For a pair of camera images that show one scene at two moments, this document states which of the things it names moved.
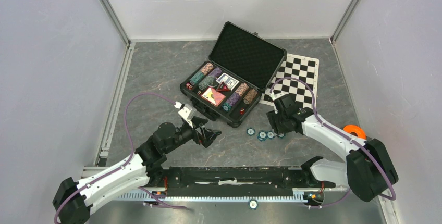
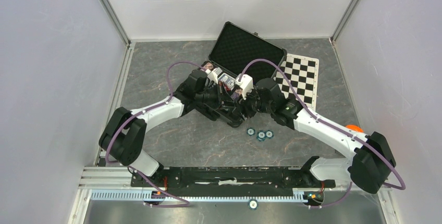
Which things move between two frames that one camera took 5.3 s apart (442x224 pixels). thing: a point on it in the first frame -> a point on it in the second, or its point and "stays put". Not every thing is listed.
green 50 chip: [270, 135] stays put
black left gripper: [209, 135] -> [219, 104]
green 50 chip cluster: [262, 134] stays put
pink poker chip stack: [207, 67] stays put
